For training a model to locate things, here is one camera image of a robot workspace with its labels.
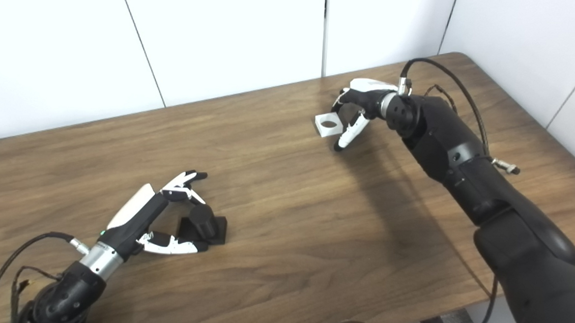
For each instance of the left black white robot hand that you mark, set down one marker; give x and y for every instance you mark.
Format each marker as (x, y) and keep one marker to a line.
(137, 217)

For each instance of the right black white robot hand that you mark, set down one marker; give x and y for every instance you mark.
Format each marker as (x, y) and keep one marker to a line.
(369, 99)

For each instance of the white square piece with hole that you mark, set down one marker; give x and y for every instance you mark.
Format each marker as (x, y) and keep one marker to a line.
(327, 130)

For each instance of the black peg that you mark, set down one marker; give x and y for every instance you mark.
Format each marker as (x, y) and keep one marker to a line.
(203, 223)

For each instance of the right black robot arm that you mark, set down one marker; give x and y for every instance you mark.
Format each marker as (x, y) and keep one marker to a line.
(487, 191)

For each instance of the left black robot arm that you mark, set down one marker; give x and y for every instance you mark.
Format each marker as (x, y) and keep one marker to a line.
(69, 288)

